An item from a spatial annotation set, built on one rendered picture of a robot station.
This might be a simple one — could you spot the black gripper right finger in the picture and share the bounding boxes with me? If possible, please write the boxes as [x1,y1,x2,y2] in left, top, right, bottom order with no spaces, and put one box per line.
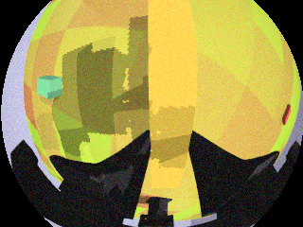
[188,131,280,217]

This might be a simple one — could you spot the yellow bar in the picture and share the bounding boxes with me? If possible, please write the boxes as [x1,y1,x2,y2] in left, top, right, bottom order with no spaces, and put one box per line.
[148,0,198,188]

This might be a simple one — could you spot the small green cube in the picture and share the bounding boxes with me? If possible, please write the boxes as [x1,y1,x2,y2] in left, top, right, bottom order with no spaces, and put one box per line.
[37,76,63,99]

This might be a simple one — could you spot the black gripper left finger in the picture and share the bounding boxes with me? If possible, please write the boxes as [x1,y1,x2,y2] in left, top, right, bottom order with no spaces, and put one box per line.
[49,130,151,219]

